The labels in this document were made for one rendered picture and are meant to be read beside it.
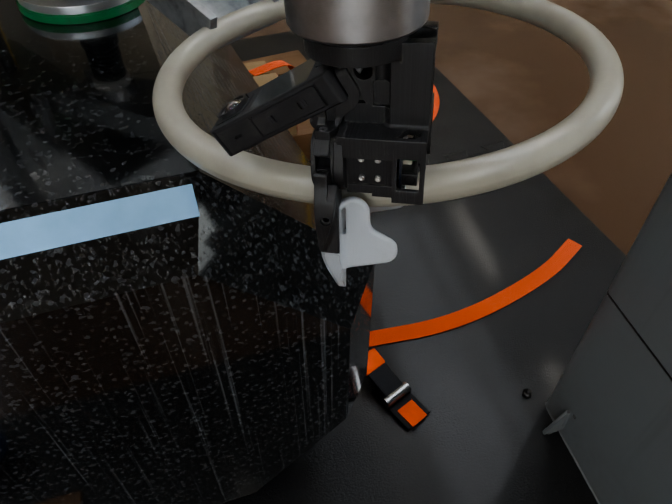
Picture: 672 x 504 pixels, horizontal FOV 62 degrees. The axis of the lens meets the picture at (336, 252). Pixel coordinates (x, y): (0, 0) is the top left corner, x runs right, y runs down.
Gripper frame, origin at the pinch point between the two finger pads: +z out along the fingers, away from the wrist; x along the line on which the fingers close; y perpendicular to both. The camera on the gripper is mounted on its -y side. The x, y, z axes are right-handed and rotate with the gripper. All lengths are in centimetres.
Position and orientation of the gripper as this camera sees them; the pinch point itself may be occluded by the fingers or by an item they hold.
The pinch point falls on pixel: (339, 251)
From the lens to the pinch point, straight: 50.0
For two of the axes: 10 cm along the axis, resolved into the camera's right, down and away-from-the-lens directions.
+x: 2.0, -6.7, 7.1
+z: 0.5, 7.3, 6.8
